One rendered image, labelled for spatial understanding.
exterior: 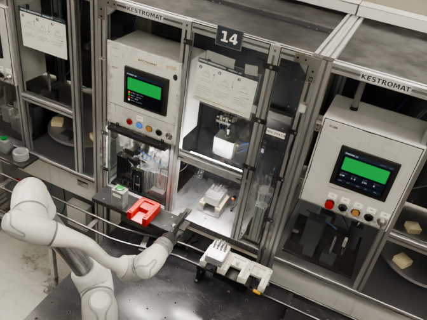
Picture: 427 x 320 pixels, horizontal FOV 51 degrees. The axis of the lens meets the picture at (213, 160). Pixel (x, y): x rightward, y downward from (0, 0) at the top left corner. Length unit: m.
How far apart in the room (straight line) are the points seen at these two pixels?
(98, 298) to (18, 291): 1.39
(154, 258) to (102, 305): 0.32
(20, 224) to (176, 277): 1.09
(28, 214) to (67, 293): 0.82
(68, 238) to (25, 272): 1.75
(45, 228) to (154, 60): 0.93
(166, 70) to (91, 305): 1.12
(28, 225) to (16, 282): 1.77
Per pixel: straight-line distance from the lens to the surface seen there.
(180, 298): 2.51
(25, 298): 3.44
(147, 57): 2.22
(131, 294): 2.51
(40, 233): 1.81
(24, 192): 1.91
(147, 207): 2.59
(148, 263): 2.00
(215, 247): 2.44
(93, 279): 2.25
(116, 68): 2.35
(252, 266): 2.46
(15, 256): 3.71
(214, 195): 2.60
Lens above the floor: 2.66
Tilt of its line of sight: 34 degrees down
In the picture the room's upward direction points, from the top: 9 degrees clockwise
